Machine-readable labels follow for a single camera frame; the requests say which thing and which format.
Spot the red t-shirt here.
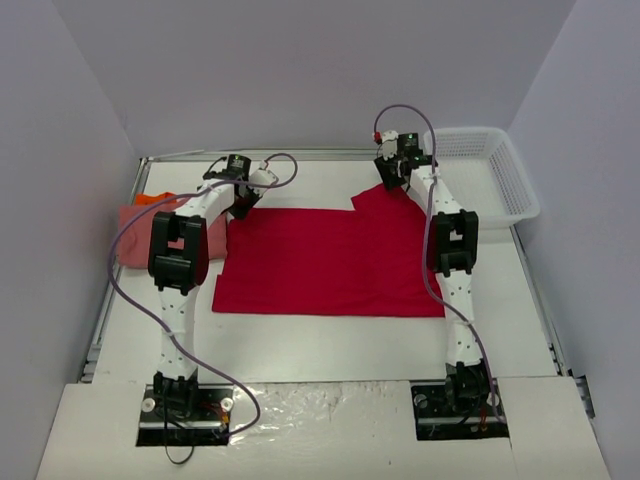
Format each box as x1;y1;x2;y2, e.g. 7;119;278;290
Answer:
212;185;444;318

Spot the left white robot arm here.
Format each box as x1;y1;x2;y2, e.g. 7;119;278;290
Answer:
148;154;260;419

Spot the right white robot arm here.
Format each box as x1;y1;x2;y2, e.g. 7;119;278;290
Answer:
373;130;494;421

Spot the white plastic basket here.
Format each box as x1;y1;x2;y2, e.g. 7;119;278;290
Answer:
423;127;540;230

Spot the orange folded t-shirt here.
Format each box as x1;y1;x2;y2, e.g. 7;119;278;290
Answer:
133;192;175;206

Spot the pink folded t-shirt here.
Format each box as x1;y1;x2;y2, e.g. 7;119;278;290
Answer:
116;199;227;270

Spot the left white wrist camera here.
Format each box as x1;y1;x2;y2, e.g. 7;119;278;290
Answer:
249;168;279;189

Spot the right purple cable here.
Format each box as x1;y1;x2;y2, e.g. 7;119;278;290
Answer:
372;103;504;420

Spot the purple cable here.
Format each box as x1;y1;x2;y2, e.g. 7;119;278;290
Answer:
372;103;504;420
108;152;300;441

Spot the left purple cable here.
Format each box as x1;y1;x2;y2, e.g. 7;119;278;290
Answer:
108;152;300;441

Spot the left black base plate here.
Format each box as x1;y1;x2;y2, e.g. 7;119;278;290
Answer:
136;385;234;447

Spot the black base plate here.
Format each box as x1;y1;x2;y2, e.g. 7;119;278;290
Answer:
410;381;509;442
136;385;234;447

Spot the black cable loop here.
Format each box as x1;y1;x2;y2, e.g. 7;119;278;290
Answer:
163;439;197;465

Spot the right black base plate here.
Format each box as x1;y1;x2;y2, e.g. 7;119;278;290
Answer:
410;381;509;442

